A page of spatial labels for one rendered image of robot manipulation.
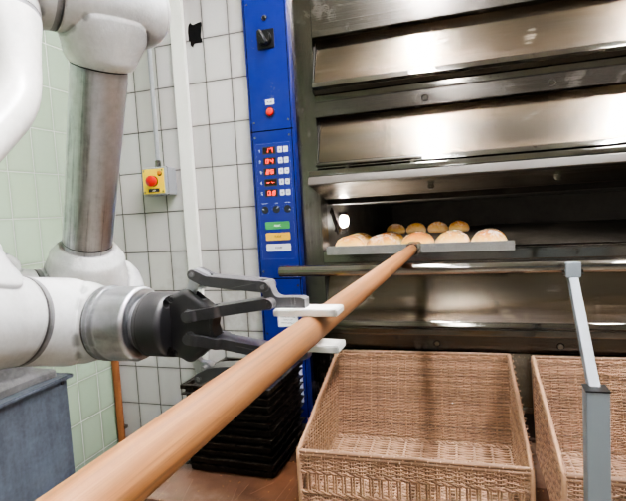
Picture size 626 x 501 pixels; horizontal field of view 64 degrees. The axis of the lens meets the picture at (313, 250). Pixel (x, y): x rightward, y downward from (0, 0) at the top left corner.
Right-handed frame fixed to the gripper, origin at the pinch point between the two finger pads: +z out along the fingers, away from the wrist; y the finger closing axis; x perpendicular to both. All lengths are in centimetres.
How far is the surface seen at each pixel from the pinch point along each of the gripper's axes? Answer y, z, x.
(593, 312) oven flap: 22, 50, -112
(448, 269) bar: 4, 11, -75
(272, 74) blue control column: -58, -45, -110
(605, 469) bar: 39, 40, -53
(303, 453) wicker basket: 48, -24, -62
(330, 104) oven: -47, -27, -113
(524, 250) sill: 3, 32, -113
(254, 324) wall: 28, -59, -113
